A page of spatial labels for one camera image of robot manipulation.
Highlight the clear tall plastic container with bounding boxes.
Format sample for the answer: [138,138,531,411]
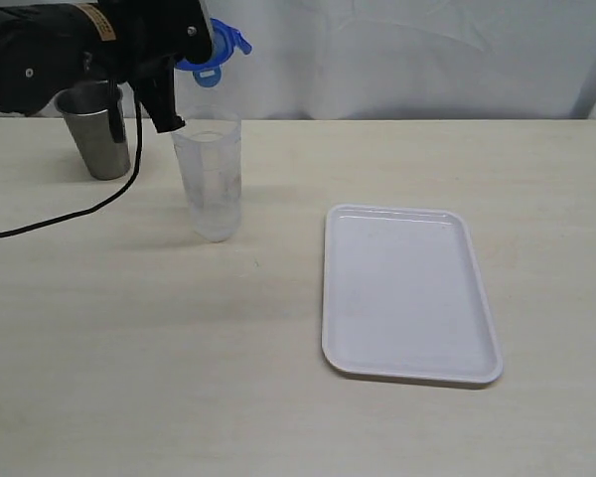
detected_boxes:
[171,105,241,242]

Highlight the white rectangular plastic tray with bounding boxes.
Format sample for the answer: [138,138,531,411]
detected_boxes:
[321,204,504,387]

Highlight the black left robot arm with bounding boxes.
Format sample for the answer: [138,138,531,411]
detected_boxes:
[0,1,214,133]

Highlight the stainless steel cup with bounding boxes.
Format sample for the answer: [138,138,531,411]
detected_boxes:
[55,81,130,181]

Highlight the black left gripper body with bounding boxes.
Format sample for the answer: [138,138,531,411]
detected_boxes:
[93,1,214,83]

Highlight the blue clip-lock lid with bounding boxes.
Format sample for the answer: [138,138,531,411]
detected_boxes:
[175,18,253,88]

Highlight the black cable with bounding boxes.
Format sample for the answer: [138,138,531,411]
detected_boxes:
[0,79,145,239]

